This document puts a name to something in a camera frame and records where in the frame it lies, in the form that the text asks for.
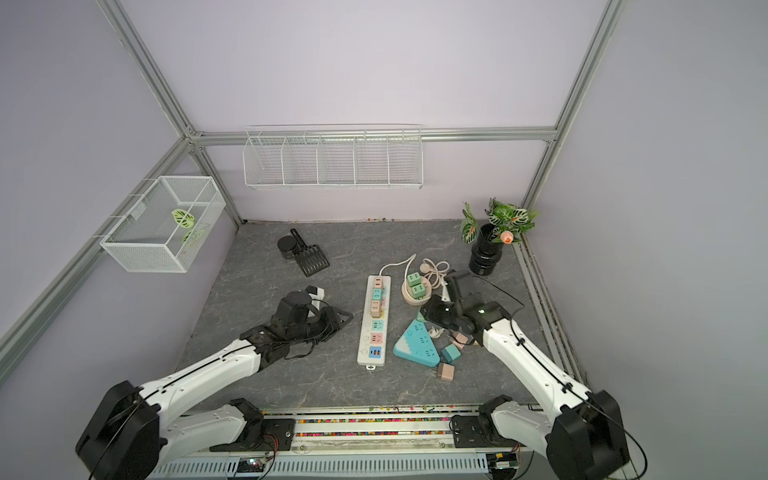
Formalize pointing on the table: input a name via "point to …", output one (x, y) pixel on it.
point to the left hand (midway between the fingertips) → (351, 322)
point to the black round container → (287, 246)
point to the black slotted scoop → (310, 258)
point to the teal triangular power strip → (416, 344)
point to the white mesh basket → (167, 224)
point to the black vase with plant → (503, 225)
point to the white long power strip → (374, 322)
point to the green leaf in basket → (183, 217)
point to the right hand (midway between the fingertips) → (421, 308)
